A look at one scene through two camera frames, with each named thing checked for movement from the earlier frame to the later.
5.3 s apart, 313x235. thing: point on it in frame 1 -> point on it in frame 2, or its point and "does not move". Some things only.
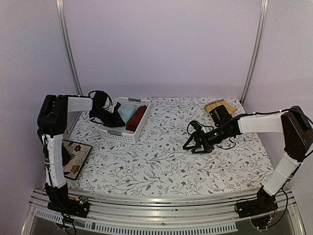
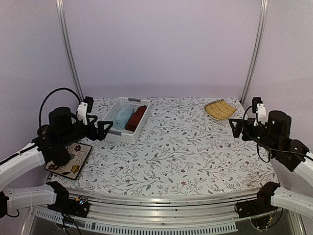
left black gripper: [115, 121] -> [100, 134]
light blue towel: [126, 111] does not move
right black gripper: [208, 148] -> [236, 132]
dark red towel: [133, 124] does not move
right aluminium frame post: [264, 8] does not move
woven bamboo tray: [218, 103] does not move
